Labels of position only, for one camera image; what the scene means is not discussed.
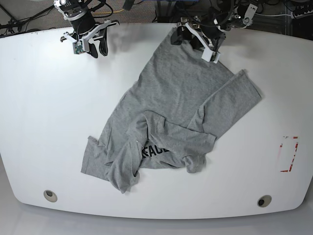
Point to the grey T-shirt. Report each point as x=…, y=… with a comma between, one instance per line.
x=170, y=118

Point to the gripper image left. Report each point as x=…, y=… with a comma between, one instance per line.
x=91, y=34

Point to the white power strip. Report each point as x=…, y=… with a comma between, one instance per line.
x=301, y=11

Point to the right table cable grommet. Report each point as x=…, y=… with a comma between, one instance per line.
x=264, y=201

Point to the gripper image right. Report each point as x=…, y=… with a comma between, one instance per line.
x=198, y=36

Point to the red tape rectangle marking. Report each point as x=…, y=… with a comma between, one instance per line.
x=287, y=153

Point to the left table cable grommet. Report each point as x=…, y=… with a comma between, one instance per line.
x=50, y=196

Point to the table cable grommet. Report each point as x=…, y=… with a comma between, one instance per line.
x=50, y=196
x=264, y=201

